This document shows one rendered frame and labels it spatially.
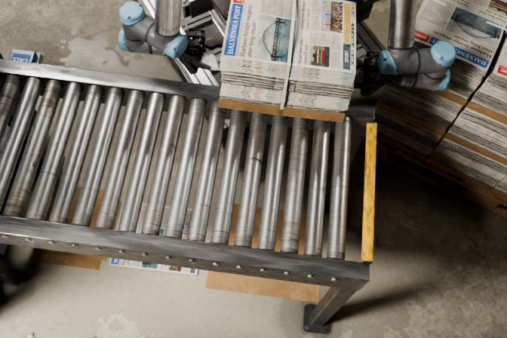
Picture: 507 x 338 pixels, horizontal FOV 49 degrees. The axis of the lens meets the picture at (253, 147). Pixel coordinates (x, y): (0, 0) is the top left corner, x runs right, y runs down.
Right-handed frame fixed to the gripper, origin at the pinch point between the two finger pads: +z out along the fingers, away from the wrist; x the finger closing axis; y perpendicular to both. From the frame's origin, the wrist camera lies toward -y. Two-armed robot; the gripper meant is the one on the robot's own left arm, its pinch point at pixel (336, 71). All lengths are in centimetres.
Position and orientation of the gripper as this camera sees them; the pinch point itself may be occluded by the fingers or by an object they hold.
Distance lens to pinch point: 185.5
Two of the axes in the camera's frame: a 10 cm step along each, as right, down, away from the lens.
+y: 0.6, -5.7, -8.2
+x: -1.1, 8.1, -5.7
